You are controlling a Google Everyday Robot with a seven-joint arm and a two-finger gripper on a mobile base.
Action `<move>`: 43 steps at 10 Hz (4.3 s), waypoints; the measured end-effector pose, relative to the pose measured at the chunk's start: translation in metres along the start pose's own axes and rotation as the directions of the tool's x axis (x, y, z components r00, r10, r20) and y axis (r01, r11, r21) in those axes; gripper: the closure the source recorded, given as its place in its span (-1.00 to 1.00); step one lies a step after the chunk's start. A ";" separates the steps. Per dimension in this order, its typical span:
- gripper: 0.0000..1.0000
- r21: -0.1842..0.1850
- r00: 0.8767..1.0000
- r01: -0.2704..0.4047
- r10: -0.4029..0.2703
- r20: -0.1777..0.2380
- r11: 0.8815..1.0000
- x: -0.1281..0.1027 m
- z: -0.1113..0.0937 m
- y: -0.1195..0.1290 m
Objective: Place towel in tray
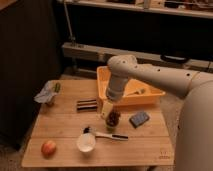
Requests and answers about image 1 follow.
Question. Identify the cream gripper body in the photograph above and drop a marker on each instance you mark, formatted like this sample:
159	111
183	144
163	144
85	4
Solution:
107	107

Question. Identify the white handled brush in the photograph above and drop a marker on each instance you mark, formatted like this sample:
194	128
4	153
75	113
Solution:
105	135

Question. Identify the grey metal shelf rail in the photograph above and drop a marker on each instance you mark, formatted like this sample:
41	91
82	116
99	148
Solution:
102	54

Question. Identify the green cucumber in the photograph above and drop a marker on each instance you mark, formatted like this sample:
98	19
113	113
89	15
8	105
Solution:
57	87

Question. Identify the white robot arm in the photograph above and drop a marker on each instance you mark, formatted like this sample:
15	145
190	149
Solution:
194	142

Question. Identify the glass jar with dark contents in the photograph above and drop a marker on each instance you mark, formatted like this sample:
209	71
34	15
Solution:
112	120

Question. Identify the grey white towel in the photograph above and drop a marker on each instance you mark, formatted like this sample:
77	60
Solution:
47	93

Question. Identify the orange plastic tray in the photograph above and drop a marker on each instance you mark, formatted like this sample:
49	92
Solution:
136	92

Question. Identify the black handle on rail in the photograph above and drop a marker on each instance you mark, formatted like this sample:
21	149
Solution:
171	59

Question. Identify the blue grey sponge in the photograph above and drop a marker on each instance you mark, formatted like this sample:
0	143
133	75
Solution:
139	119

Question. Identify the striped dark block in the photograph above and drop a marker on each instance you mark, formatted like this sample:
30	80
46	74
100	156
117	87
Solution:
90	104

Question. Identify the red apple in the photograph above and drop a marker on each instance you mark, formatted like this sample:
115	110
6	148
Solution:
48	148

